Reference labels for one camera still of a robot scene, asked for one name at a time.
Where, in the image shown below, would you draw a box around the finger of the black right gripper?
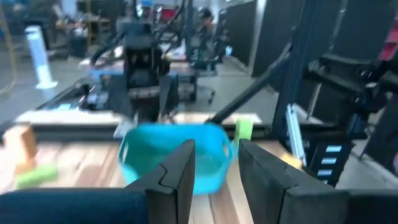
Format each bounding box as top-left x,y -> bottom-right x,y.
107,73 -> 136,119
159,73 -> 180,116

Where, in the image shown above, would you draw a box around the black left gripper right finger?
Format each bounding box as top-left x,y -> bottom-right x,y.
238,139 -> 349,224

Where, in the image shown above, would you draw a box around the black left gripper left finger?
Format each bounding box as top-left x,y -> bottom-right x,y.
126,139 -> 197,224

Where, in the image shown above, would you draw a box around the yellow-orange long wooden block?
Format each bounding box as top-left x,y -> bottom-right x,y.
281,151 -> 304,170

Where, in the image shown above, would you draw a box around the green short wooden block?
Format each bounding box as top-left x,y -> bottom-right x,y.
233,118 -> 254,147

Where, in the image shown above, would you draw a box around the yellow wooden cube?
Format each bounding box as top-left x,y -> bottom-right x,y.
2,124 -> 39,175

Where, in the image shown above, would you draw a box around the green long wooden block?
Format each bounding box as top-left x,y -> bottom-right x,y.
14,164 -> 59,190

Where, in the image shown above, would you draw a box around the wooden table blue legs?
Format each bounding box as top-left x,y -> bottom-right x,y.
79,58 -> 198,103

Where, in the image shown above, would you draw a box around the teal plastic bin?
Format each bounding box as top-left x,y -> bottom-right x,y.
117,123 -> 234,195

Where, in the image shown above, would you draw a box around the black box with light slots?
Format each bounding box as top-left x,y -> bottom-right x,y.
306,136 -> 354,187

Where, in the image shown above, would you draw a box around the person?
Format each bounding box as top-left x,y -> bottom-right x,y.
198,7 -> 218,68

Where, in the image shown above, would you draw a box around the white tower fan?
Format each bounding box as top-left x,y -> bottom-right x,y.
24,25 -> 59,90

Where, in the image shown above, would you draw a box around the black partition panel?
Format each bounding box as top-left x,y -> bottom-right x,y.
225,0 -> 398,78

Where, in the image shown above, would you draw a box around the silver aluminium bracket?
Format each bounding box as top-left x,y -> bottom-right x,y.
113,117 -> 137,138
285,104 -> 308,166

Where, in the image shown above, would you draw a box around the black aluminium table frame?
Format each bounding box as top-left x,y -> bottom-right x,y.
30,0 -> 352,144

